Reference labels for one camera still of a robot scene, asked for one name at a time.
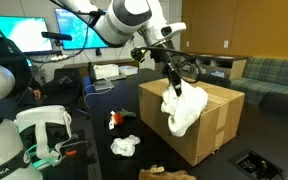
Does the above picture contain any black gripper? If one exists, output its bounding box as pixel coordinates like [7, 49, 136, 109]
[151, 39, 183, 98]

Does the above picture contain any white towel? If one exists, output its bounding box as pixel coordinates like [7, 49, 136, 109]
[160, 79, 209, 138]

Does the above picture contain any red radish plush toy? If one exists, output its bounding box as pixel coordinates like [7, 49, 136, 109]
[108, 108, 138, 131]

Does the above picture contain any white plush toy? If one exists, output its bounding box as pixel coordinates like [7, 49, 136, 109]
[110, 134, 141, 157]

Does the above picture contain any brown plush animal toy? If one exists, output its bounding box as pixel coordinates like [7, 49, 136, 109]
[138, 164, 197, 180]

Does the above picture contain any large cardboard box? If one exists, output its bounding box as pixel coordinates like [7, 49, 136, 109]
[138, 77, 246, 167]

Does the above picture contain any wooden cabinet counter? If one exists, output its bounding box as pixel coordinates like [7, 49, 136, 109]
[182, 51, 248, 81]

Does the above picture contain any silver device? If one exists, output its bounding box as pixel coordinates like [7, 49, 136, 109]
[93, 79, 115, 92]

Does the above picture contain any green plaid sofa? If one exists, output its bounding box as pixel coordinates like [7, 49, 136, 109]
[230, 56, 288, 118]

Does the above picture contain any black office chair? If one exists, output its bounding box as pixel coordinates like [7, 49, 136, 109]
[38, 68, 86, 108]

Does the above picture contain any black table power hatch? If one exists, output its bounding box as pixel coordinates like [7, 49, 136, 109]
[228, 148, 288, 180]

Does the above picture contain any small orange item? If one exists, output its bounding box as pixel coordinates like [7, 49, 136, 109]
[65, 149, 78, 158]

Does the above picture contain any white VR headset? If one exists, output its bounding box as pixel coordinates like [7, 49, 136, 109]
[14, 105, 73, 168]

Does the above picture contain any person in dark clothes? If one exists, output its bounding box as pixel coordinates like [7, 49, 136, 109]
[0, 4, 42, 118]

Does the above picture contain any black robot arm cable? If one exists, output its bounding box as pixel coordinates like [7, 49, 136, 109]
[143, 45, 202, 85]

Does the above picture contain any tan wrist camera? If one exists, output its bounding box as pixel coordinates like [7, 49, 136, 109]
[130, 46, 147, 63]

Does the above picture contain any black camera on stand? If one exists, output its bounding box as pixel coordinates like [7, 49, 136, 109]
[41, 31, 73, 42]

